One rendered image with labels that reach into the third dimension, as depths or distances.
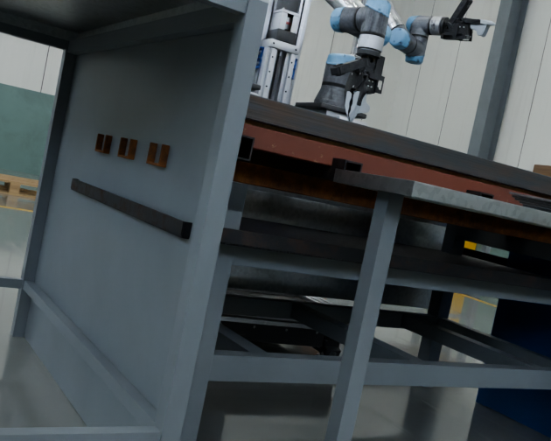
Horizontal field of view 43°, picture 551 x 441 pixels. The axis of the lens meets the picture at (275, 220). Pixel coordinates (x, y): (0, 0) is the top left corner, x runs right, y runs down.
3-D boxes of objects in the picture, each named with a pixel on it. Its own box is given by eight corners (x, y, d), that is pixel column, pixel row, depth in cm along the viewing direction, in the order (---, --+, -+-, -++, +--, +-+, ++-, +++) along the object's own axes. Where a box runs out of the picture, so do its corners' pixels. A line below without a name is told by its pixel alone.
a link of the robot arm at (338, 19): (347, 39, 225) (374, 39, 217) (324, 29, 217) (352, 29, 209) (352, 14, 224) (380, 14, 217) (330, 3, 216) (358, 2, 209)
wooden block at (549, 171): (573, 185, 220) (576, 170, 220) (560, 182, 217) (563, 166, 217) (543, 182, 231) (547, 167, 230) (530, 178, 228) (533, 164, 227)
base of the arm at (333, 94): (306, 103, 299) (311, 80, 299) (336, 112, 306) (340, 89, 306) (324, 103, 286) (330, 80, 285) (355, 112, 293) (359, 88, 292)
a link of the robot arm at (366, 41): (370, 32, 204) (352, 35, 211) (366, 48, 204) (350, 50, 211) (389, 40, 208) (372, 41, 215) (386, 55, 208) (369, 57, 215)
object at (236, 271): (449, 311, 302) (467, 231, 300) (171, 281, 233) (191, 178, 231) (442, 308, 305) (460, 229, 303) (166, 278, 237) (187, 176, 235)
